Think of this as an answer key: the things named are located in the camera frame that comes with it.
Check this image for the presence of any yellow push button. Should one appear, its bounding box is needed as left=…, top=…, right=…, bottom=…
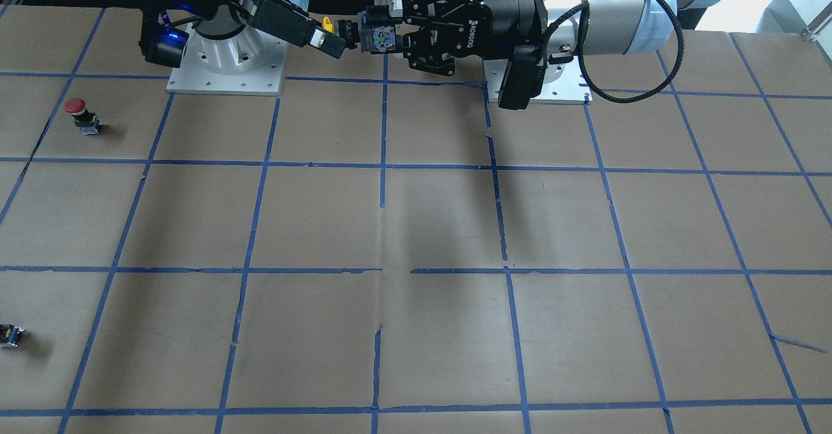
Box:
left=322, top=17, right=398, bottom=55

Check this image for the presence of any red push button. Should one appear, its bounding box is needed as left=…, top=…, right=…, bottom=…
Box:
left=63, top=97, right=102, bottom=136

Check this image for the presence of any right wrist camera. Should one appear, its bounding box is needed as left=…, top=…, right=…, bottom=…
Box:
left=138, top=22, right=189, bottom=69

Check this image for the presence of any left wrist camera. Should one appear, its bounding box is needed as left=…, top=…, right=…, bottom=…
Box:
left=497, top=44, right=549, bottom=110

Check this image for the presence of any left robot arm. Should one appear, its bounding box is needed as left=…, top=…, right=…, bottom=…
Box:
left=357, top=0, right=721, bottom=76

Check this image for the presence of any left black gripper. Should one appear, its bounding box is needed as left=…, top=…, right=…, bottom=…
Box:
left=359, top=0, right=547, bottom=76

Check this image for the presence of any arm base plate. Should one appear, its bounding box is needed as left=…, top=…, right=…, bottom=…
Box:
left=482, top=58, right=593, bottom=105
left=166, top=25, right=289, bottom=97

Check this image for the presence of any black coiled cable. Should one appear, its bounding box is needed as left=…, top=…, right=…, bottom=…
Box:
left=543, top=0, right=684, bottom=105

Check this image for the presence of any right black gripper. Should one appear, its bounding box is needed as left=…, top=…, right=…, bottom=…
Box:
left=146, top=0, right=347, bottom=58

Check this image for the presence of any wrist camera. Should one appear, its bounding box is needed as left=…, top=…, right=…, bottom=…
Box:
left=138, top=22, right=189, bottom=69
left=497, top=44, right=549, bottom=110

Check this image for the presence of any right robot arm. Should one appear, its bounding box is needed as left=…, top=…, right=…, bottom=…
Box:
left=139, top=0, right=359, bottom=68

